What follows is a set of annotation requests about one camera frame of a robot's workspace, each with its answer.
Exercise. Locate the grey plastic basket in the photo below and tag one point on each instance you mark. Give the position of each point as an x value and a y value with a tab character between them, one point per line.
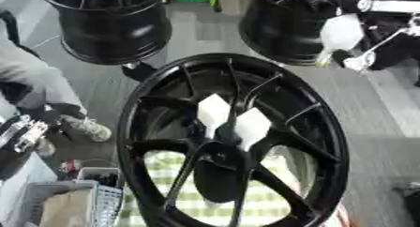
106	202

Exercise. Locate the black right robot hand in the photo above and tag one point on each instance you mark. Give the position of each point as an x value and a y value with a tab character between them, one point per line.
394	51

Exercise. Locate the brown paper bag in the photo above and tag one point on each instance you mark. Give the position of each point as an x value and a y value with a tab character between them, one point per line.
68	208

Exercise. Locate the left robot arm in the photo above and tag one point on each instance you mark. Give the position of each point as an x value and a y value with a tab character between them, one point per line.
24	133

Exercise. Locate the white open box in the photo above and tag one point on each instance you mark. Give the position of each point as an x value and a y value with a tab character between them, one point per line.
90	172

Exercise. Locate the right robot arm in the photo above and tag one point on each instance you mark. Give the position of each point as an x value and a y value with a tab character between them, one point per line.
394	5

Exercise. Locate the red can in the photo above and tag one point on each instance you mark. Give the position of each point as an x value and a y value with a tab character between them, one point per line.
70	165

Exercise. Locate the black wheel rim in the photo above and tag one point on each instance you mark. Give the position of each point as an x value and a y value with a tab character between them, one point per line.
112	33
279	30

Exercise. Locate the person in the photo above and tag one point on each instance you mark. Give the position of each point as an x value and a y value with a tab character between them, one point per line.
33	77

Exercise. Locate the black spoked wheel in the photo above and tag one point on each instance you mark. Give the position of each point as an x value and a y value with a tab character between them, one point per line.
322	133

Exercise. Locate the black shoe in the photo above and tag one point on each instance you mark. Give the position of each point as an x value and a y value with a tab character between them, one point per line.
139	72

